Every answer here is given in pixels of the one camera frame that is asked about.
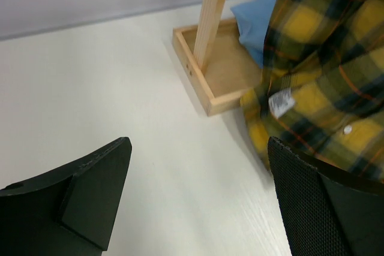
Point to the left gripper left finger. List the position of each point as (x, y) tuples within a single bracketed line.
[(70, 210)]

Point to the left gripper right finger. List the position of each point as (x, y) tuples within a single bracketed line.
[(325, 210)]

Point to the yellow black plaid shirt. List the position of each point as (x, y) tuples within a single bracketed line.
[(322, 84)]

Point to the light blue shirt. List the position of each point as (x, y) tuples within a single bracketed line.
[(252, 19)]

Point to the wooden clothes rack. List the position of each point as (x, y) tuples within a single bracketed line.
[(218, 67)]

